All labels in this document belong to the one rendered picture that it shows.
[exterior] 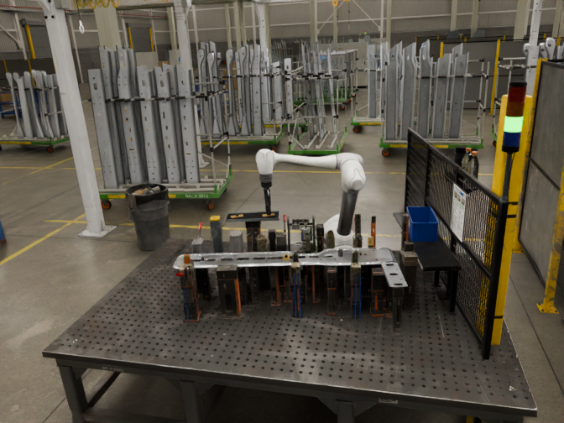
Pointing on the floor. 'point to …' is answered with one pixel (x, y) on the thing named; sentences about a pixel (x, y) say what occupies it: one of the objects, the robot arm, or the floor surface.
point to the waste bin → (149, 214)
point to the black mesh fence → (463, 232)
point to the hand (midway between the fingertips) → (268, 209)
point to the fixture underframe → (345, 412)
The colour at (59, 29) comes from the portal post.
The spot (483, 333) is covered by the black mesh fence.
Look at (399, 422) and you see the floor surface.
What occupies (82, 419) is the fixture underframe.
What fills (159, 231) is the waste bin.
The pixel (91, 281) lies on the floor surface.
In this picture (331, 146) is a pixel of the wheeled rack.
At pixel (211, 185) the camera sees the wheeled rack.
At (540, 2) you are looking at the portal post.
